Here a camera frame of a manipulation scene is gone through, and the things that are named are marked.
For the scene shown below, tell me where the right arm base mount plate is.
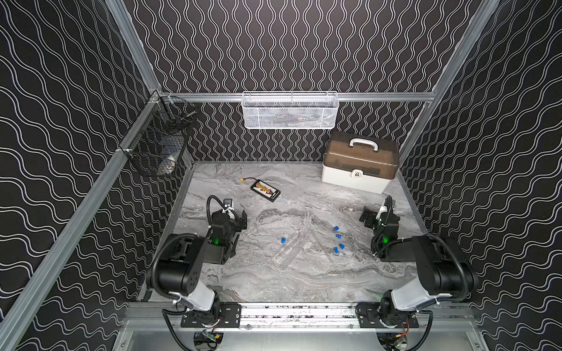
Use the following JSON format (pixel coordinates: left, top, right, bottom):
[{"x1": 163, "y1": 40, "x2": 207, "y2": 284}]
[{"x1": 355, "y1": 301, "x2": 419, "y2": 329}]

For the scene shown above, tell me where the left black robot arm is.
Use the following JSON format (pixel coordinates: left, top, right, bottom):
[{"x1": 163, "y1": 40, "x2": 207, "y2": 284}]
[{"x1": 146, "y1": 195, "x2": 247, "y2": 312}]

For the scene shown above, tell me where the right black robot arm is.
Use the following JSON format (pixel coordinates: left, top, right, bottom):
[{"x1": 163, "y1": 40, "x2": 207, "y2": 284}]
[{"x1": 359, "y1": 196, "x2": 479, "y2": 317}]

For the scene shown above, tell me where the brown lid white toolbox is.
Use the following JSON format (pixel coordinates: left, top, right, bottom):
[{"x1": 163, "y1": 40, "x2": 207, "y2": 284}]
[{"x1": 321, "y1": 131, "x2": 400, "y2": 194}]

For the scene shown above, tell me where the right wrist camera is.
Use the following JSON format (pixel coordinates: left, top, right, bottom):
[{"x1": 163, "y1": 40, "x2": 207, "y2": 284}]
[{"x1": 384, "y1": 196, "x2": 395, "y2": 211}]

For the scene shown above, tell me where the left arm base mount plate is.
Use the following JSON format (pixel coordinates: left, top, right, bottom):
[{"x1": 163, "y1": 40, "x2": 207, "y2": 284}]
[{"x1": 180, "y1": 302, "x2": 242, "y2": 328}]

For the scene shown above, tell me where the white mesh wall basket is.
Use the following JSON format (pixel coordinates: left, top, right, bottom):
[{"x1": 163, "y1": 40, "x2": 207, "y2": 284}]
[{"x1": 241, "y1": 91, "x2": 340, "y2": 130}]

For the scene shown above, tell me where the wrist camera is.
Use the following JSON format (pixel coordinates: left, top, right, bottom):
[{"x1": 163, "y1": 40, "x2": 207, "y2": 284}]
[
  {"x1": 223, "y1": 199, "x2": 234, "y2": 210},
  {"x1": 384, "y1": 196, "x2": 395, "y2": 211}
]

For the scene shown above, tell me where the black wire wall basket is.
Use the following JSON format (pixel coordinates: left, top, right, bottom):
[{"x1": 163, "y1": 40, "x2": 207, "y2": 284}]
[{"x1": 124, "y1": 96, "x2": 201, "y2": 178}]

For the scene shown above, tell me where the aluminium front rail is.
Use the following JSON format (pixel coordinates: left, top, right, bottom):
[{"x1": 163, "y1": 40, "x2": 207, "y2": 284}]
[{"x1": 121, "y1": 302, "x2": 477, "y2": 332}]

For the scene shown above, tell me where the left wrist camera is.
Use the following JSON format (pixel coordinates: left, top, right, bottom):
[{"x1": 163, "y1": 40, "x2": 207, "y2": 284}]
[{"x1": 223, "y1": 199, "x2": 234, "y2": 210}]

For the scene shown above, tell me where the black battery pack with cable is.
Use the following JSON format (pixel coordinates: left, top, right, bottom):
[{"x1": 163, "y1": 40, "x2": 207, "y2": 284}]
[{"x1": 240, "y1": 177, "x2": 281, "y2": 203}]

